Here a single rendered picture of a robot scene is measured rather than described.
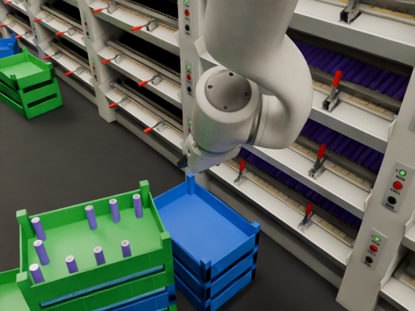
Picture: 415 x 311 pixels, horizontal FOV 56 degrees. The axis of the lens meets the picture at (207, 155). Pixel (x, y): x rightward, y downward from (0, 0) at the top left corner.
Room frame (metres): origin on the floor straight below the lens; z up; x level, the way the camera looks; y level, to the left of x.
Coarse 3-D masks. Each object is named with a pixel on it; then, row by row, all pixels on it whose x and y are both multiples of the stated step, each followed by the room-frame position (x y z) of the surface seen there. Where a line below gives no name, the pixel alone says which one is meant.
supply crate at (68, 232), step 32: (128, 192) 0.72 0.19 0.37; (64, 224) 0.66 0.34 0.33; (128, 224) 0.66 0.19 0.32; (160, 224) 0.62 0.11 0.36; (32, 256) 0.56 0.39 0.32; (64, 256) 0.56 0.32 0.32; (128, 256) 0.52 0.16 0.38; (160, 256) 0.54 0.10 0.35; (32, 288) 0.45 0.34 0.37; (64, 288) 0.47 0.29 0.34
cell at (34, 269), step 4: (32, 264) 0.49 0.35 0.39; (36, 264) 0.49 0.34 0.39; (32, 268) 0.48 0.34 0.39; (36, 268) 0.48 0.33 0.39; (32, 272) 0.47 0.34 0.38; (36, 272) 0.48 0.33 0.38; (40, 272) 0.48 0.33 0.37; (32, 276) 0.48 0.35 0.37; (36, 276) 0.47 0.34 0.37; (40, 276) 0.48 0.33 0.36; (36, 280) 0.47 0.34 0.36; (40, 280) 0.48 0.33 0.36; (44, 280) 0.49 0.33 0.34
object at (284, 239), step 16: (224, 192) 1.08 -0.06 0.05; (240, 208) 1.01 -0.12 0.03; (256, 208) 0.99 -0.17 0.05; (272, 224) 0.92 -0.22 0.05; (288, 240) 0.85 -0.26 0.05; (304, 256) 0.80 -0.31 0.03; (320, 256) 0.78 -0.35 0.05; (320, 272) 0.75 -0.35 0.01; (336, 272) 0.72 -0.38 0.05; (384, 304) 0.62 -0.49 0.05
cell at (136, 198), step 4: (136, 196) 0.69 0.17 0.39; (136, 200) 0.68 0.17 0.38; (140, 200) 0.69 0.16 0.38; (136, 204) 0.68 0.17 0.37; (140, 204) 0.68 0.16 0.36; (136, 208) 0.68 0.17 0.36; (140, 208) 0.68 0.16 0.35; (136, 212) 0.68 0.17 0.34; (140, 212) 0.68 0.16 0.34; (136, 216) 0.68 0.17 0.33; (140, 216) 0.68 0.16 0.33
